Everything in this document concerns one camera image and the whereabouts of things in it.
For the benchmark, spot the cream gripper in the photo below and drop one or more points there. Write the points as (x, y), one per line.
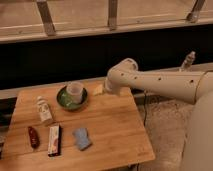
(99, 90)

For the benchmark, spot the dark red pepper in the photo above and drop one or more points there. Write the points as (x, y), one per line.
(34, 138)

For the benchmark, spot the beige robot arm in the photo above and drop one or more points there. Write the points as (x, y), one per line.
(193, 87)

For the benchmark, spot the clear plastic cup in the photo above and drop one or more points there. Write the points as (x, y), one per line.
(75, 89)

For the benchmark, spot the wooden table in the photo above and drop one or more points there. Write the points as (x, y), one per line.
(113, 123)

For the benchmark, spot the blue sponge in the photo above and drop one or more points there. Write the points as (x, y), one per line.
(82, 138)

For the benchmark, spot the white plastic bottle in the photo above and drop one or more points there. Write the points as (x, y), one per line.
(44, 111)

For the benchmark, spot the black and white box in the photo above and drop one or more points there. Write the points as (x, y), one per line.
(54, 144)

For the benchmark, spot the clear bottle on ledge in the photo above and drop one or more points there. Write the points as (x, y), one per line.
(188, 61)

